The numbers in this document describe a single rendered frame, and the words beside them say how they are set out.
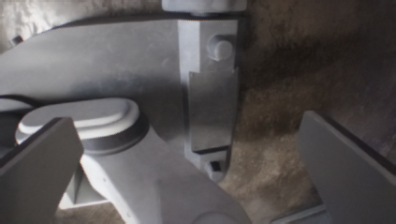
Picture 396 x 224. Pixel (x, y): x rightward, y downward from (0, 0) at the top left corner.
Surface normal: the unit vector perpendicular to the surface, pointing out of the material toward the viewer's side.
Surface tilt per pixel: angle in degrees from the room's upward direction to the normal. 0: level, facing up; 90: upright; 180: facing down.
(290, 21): 0
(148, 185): 90
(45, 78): 0
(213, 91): 0
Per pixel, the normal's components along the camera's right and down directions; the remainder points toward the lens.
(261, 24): 0.23, 0.51
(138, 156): 0.00, -0.85
